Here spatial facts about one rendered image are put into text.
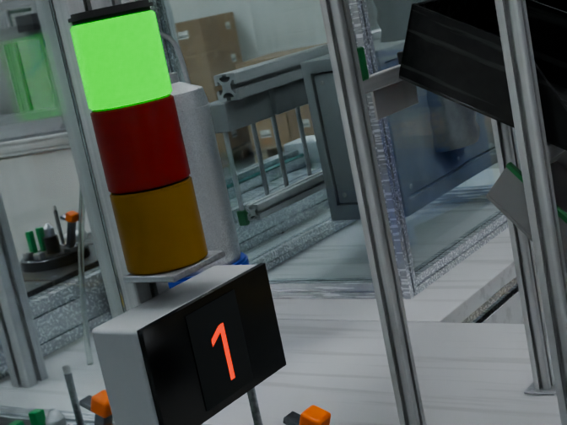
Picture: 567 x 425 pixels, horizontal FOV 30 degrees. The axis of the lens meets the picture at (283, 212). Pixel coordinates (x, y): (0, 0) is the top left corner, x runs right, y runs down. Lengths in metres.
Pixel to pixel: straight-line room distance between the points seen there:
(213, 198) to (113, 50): 1.05
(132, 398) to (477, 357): 0.96
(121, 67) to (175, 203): 0.08
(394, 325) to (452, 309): 0.71
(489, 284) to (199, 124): 0.59
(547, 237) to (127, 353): 0.45
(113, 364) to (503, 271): 1.36
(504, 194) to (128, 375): 0.48
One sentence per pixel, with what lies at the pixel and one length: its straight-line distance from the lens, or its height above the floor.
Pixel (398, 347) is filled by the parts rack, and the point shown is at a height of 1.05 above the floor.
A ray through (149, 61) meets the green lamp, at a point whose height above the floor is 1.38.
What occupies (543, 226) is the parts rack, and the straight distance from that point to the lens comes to 0.94.
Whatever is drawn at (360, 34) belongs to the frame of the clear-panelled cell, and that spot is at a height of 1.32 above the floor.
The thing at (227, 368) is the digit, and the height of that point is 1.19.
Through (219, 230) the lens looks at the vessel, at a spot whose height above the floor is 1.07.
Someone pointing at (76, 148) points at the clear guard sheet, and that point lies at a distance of 0.64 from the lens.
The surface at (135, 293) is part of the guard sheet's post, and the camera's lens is 0.65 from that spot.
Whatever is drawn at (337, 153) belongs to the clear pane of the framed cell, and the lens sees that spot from 1.83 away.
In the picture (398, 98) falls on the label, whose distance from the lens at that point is 1.09.
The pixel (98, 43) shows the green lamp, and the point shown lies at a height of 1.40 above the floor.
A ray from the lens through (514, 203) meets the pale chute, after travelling 0.99.
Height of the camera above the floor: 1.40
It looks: 11 degrees down
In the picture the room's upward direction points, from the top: 12 degrees counter-clockwise
